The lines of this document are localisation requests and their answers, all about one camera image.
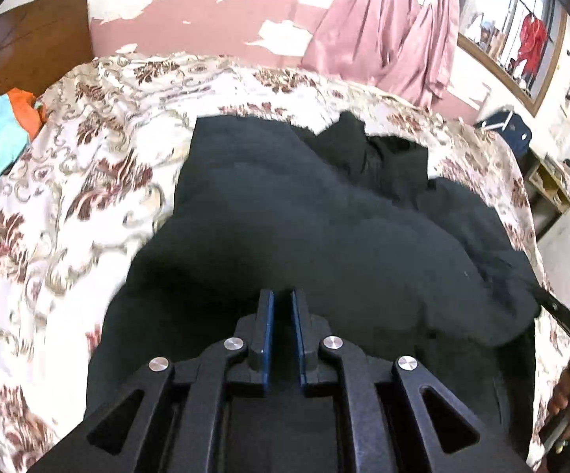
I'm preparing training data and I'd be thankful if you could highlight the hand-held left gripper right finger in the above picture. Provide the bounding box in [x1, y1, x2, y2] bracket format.
[291, 289, 532, 473]

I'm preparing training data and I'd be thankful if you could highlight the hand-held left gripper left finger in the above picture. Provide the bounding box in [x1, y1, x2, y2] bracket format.
[29, 289, 275, 473]

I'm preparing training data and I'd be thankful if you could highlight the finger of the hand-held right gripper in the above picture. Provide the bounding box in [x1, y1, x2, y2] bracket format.
[535, 287, 570, 353]

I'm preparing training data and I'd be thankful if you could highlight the black garment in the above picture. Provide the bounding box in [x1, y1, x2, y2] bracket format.
[88, 111, 542, 434]

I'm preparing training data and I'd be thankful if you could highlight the wooden desk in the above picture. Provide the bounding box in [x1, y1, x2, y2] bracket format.
[522, 150, 570, 243]

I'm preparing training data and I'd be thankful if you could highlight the blue backpack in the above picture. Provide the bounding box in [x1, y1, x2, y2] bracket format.
[474, 110, 532, 151]

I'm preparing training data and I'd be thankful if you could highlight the floral bedspread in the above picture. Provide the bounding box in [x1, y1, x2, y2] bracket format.
[0, 52, 568, 473]

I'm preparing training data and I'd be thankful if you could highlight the red hanging garment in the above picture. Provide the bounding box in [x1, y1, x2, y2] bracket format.
[518, 12, 550, 74]

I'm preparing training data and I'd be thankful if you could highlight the pink curtain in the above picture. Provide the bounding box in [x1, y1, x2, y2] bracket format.
[302, 0, 422, 86]
[378, 0, 529, 110]

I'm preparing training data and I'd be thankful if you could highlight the wooden framed window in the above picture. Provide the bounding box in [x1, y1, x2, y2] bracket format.
[272, 0, 569, 117]

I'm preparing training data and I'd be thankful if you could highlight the wooden headboard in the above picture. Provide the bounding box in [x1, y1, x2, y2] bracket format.
[0, 0, 93, 230]

